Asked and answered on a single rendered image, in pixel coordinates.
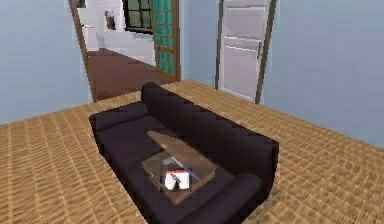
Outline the open brown briefcase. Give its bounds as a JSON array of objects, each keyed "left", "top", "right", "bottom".
[{"left": 141, "top": 129, "right": 218, "bottom": 206}]

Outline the dark purple sofa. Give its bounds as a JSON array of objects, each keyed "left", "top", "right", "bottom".
[{"left": 88, "top": 81, "right": 280, "bottom": 224}]

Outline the white red box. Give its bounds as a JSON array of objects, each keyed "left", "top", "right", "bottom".
[{"left": 164, "top": 169, "right": 194, "bottom": 192}]

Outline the white closed room door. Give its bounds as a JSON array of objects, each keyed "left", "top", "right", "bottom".
[{"left": 217, "top": 0, "right": 272, "bottom": 102}]

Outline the teal glass panel door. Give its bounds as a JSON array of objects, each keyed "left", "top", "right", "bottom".
[{"left": 150, "top": 0, "right": 178, "bottom": 78}]

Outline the white kitchen counter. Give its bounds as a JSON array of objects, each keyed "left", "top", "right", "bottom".
[{"left": 96, "top": 29, "right": 157, "bottom": 66}]

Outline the dark framed window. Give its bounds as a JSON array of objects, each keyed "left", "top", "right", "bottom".
[{"left": 122, "top": 0, "right": 154, "bottom": 33}]

